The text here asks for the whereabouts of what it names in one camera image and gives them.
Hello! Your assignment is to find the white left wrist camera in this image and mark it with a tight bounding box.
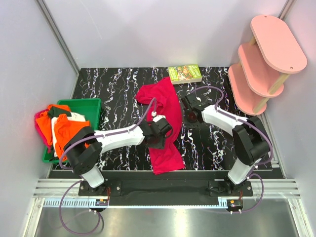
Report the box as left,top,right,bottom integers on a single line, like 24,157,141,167
150,112,166,123

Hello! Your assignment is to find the pink three tier shelf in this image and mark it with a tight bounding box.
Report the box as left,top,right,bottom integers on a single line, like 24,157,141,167
228,15,307,116

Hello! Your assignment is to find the orange t shirt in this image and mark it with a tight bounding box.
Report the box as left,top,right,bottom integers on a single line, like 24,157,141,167
46,104,90,158

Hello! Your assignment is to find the aluminium frame rail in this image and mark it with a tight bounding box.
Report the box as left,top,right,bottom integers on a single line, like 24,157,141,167
36,0,80,75

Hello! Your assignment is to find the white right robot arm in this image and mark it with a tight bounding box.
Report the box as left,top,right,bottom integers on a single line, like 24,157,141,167
181,94,272,196

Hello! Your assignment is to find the dark green t shirt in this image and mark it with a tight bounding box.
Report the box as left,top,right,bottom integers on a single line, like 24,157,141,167
48,107,72,119

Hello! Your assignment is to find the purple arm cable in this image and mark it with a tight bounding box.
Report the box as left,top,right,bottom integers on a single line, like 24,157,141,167
58,97,158,235
187,85,274,213

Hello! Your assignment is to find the green plastic bin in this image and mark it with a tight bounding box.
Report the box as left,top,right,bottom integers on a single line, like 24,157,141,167
42,98,101,163

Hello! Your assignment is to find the pink t shirt in bin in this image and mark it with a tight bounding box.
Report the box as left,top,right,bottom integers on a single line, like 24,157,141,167
35,109,53,153

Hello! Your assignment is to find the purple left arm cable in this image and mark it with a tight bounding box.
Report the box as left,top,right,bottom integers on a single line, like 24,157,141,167
58,97,158,235

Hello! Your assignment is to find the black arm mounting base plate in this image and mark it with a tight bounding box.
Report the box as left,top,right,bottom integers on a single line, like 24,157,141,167
79,171,253,197

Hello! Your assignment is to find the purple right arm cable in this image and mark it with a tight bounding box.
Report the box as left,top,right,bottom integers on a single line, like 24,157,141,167
187,85,274,213

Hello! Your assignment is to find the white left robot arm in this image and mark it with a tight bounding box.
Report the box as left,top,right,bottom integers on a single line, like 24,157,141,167
60,115,173,196

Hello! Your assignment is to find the green paperback book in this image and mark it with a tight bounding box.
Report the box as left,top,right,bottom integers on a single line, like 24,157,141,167
168,65,202,85

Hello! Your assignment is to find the crimson red t shirt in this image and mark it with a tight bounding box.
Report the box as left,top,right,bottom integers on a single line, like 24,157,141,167
136,77,185,175

